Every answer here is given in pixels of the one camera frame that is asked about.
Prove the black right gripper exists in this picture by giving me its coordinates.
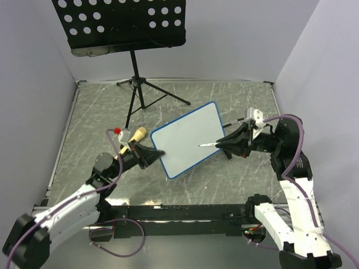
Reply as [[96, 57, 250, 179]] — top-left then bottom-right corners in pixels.
[[215, 120, 281, 156]]

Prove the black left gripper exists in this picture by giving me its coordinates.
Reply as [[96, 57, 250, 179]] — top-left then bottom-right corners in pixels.
[[108, 139, 164, 179]]

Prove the white blue whiteboard marker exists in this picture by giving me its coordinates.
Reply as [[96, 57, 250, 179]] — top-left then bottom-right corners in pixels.
[[198, 142, 217, 147]]

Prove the blue framed whiteboard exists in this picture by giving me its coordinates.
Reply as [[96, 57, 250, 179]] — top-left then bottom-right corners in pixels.
[[150, 101, 225, 179]]

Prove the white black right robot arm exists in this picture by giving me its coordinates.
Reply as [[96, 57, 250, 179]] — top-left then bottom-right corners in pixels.
[[215, 114, 343, 268]]

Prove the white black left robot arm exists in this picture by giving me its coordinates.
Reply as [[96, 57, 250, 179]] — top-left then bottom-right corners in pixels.
[[2, 141, 165, 268]]

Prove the wooden microphone toy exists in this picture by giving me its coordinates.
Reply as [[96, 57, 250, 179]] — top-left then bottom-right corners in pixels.
[[120, 127, 147, 154]]

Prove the black music stand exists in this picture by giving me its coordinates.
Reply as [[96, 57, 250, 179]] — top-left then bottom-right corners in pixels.
[[52, 0, 190, 122]]

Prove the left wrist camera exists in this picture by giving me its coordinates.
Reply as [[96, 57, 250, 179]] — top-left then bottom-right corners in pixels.
[[113, 127, 131, 147]]

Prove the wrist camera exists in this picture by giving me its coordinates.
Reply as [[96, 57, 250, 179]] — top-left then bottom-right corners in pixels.
[[245, 107, 265, 140], [113, 127, 131, 147]]

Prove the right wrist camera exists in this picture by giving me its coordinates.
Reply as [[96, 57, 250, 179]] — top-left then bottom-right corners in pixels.
[[245, 107, 265, 140]]

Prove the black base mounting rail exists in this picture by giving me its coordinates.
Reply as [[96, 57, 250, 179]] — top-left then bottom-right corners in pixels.
[[84, 204, 277, 243]]

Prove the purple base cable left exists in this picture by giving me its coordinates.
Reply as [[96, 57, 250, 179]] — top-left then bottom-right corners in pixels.
[[89, 218, 146, 257]]

